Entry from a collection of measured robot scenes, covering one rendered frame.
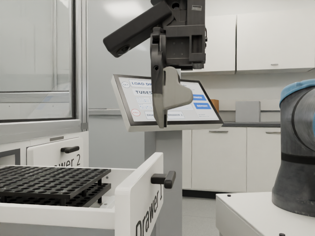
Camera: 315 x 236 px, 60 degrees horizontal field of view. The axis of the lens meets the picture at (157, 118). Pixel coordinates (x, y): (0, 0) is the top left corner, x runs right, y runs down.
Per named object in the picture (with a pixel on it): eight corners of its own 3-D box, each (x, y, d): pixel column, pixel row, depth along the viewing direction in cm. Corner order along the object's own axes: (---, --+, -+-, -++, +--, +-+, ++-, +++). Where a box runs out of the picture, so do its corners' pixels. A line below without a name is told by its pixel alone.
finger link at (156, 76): (160, 91, 38) (162, 31, 39) (149, 91, 38) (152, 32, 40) (164, 98, 43) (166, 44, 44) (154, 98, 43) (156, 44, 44)
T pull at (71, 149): (79, 150, 83) (79, 145, 83) (68, 153, 76) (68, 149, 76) (68, 150, 84) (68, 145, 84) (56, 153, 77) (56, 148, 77)
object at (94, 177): (111, 172, 55) (111, 168, 55) (70, 199, 37) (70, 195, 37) (102, 171, 55) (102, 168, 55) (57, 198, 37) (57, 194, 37)
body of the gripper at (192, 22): (205, 64, 39) (206, -20, 39) (146, 66, 40) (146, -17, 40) (204, 72, 47) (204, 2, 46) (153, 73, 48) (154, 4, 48)
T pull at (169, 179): (176, 178, 48) (176, 170, 47) (171, 189, 40) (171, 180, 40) (155, 177, 48) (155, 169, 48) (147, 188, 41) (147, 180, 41)
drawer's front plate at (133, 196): (163, 202, 59) (163, 151, 59) (130, 287, 30) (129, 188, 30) (155, 202, 59) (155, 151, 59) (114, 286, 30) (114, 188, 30)
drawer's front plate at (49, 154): (83, 168, 95) (83, 137, 95) (33, 193, 66) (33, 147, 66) (78, 168, 95) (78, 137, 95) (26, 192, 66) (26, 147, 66)
